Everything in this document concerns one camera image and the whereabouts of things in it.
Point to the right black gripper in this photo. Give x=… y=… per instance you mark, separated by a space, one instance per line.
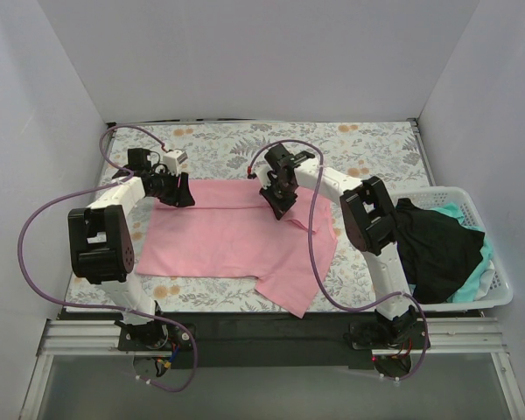
x=278 y=194

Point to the black t shirt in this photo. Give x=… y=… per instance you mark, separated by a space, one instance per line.
x=437 y=254

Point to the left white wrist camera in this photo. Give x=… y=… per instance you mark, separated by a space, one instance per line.
x=173 y=160

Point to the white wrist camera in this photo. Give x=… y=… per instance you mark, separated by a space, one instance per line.
x=173 y=160
x=261 y=174

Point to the teal t shirt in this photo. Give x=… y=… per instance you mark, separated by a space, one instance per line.
x=468 y=291

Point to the white t shirt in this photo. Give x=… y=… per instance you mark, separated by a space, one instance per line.
x=491 y=288

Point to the white plastic laundry basket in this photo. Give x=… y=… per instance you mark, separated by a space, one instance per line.
x=437 y=196

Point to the pink t shirt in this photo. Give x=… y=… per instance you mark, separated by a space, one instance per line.
x=231 y=232

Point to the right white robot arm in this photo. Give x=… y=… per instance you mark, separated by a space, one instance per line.
x=370 y=224

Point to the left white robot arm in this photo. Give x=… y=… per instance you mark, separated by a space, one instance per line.
x=100 y=241

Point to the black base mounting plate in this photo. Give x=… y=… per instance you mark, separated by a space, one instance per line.
x=272 y=340

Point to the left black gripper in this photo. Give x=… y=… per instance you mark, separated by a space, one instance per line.
x=178 y=189

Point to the aluminium frame rail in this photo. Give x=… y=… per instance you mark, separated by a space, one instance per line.
x=447 y=336

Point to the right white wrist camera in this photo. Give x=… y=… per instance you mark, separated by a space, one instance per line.
x=261 y=174

